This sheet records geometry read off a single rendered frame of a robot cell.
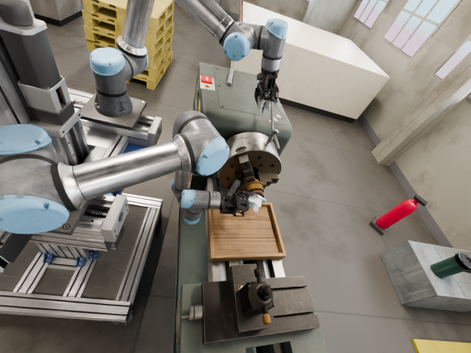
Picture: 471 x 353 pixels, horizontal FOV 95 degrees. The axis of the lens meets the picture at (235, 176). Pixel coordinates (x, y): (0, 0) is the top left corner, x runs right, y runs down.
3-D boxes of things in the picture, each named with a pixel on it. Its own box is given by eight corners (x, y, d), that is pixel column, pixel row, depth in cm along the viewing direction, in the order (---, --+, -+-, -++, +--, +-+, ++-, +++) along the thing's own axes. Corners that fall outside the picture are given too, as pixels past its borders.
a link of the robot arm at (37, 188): (10, 195, 53) (209, 140, 77) (12, 249, 46) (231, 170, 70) (-28, 162, 43) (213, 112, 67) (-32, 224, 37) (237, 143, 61)
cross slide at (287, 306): (200, 285, 82) (202, 281, 79) (299, 279, 94) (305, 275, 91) (202, 345, 71) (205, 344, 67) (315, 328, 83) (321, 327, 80)
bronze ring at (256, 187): (246, 175, 98) (250, 192, 92) (264, 176, 101) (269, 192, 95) (240, 187, 105) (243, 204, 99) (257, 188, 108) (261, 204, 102)
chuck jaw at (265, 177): (256, 166, 107) (278, 167, 110) (254, 172, 111) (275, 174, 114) (261, 183, 100) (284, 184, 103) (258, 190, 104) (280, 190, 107)
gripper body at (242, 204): (245, 217, 93) (218, 216, 90) (242, 200, 99) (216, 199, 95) (251, 207, 88) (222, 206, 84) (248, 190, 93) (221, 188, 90)
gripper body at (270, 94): (258, 103, 90) (263, 74, 80) (255, 92, 95) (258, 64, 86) (277, 103, 91) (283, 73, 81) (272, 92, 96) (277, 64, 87)
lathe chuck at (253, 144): (207, 172, 115) (234, 128, 95) (256, 184, 129) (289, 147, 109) (207, 186, 110) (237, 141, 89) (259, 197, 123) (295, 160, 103)
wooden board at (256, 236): (206, 204, 114) (207, 199, 111) (268, 206, 124) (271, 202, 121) (209, 261, 95) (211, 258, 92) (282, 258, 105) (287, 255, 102)
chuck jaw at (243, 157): (242, 166, 106) (235, 150, 97) (252, 163, 105) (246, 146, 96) (246, 184, 99) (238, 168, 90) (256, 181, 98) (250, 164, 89)
